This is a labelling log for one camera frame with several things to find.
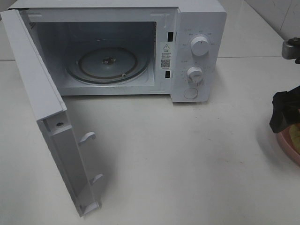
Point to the white upper microwave knob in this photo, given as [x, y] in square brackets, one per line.
[200, 45]

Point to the pink plate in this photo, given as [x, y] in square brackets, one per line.
[286, 144]

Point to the white microwave knob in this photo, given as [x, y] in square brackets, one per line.
[200, 45]
[194, 74]

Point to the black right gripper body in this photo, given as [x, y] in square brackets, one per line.
[286, 110]

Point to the white microwave door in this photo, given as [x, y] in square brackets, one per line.
[49, 109]

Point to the toy sandwich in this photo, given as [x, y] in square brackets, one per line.
[294, 132]

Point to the glass microwave turntable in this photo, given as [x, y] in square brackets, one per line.
[107, 65]

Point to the round white door button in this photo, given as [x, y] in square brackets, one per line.
[191, 93]

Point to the white lower microwave knob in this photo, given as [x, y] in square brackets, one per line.
[194, 74]

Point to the white warning label sticker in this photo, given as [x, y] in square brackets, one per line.
[166, 55]

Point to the white microwave oven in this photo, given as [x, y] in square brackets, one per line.
[69, 27]

